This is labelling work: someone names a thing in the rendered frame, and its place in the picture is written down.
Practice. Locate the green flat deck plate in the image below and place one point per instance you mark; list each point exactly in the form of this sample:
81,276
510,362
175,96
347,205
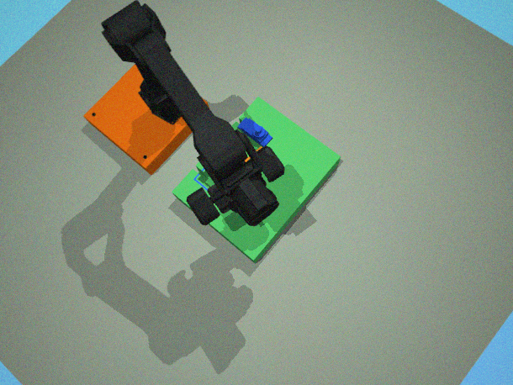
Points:
307,164

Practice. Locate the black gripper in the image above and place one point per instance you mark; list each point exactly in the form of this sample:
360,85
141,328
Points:
203,206

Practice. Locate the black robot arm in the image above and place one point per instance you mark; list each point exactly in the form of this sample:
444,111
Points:
136,35

